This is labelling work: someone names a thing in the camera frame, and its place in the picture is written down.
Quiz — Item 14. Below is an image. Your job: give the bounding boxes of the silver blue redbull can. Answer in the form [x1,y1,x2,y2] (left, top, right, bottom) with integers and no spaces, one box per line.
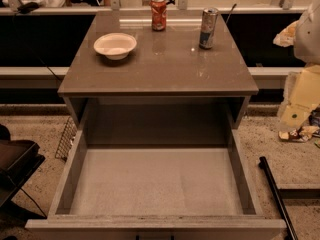
[199,8,219,49]

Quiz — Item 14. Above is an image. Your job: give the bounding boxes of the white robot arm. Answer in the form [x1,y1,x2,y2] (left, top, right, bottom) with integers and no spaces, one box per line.
[294,0,320,64]

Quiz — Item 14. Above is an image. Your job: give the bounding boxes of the grey cabinet with glossy top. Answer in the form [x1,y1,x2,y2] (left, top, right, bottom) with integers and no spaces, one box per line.
[58,10,258,120]

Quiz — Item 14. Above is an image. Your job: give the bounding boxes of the open grey top drawer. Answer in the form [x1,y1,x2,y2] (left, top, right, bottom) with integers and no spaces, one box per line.
[25,98,288,240]

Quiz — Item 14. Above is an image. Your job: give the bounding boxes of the orange soda can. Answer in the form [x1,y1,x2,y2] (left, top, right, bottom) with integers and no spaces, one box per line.
[150,0,167,31]

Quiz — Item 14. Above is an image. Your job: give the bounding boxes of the white paper bowl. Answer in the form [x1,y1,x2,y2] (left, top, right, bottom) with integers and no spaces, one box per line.
[93,33,137,60]

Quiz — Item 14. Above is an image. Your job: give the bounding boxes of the crumpled snack wrapper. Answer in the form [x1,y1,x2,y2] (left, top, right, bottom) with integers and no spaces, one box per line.
[278,126,319,143]

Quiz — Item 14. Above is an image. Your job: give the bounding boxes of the black tray stand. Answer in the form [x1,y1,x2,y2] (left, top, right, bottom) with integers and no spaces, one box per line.
[0,125,45,206]

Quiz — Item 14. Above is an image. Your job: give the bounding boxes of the black metal pole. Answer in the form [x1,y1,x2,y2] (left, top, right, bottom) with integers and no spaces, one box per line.
[259,156,298,240]

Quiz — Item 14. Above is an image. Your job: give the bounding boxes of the black cable on floor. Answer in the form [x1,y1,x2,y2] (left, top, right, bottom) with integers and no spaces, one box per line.
[19,187,48,219]

